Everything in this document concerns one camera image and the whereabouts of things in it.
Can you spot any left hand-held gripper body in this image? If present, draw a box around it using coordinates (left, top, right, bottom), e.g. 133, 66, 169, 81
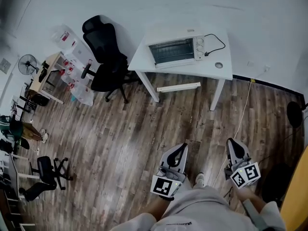
150, 162, 188, 201

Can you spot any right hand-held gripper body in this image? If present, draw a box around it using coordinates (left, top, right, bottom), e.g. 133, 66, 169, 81
224, 157, 262, 190

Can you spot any glass toaster oven door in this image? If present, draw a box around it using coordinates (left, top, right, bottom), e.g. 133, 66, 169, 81
148, 38, 197, 69

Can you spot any white toaster oven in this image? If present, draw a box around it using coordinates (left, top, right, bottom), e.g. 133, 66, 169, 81
145, 24, 207, 70

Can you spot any person's left forearm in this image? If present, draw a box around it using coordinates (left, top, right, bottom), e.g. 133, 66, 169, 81
141, 195, 175, 229

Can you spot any person's right forearm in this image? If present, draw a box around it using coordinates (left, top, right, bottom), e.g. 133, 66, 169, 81
233, 187, 280, 227

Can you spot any person's white shoe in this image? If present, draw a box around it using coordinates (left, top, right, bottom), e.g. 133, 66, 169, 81
194, 172, 205, 188

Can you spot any black round base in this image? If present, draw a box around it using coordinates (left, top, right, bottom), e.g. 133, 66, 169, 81
260, 162, 294, 208

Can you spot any person's grey sweatshirt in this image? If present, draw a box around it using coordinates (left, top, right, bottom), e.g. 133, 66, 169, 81
110, 186, 287, 231

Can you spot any yellow panel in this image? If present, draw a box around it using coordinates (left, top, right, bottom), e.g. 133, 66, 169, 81
280, 145, 308, 231

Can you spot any black round stand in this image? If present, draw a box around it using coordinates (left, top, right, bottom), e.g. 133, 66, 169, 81
286, 101, 308, 129

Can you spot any white long bar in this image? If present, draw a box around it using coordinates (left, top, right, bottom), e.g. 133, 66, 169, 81
156, 81, 201, 93

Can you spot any white table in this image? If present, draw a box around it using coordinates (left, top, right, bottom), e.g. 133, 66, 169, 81
127, 20, 234, 112

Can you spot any clear bag of bottles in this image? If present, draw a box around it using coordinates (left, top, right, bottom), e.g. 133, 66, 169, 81
59, 67, 95, 107

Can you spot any large black office chair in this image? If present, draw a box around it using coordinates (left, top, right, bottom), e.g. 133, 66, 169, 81
80, 14, 143, 104

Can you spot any small black office chair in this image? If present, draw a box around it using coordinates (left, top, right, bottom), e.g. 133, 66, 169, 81
18, 155, 74, 202

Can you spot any white cardboard box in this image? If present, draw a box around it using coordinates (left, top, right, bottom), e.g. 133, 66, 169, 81
64, 40, 93, 66

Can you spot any white desk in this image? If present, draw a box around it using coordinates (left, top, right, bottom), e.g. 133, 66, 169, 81
8, 153, 40, 200

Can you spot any light wooden table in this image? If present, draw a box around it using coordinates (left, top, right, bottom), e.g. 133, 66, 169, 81
28, 51, 66, 105

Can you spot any black standing fan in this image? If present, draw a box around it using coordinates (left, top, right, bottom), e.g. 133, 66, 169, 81
18, 54, 40, 76

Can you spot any thin white floor cable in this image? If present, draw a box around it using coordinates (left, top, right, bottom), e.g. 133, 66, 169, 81
211, 67, 269, 189

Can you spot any black power cable with plug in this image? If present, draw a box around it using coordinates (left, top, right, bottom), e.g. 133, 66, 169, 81
203, 33, 227, 57

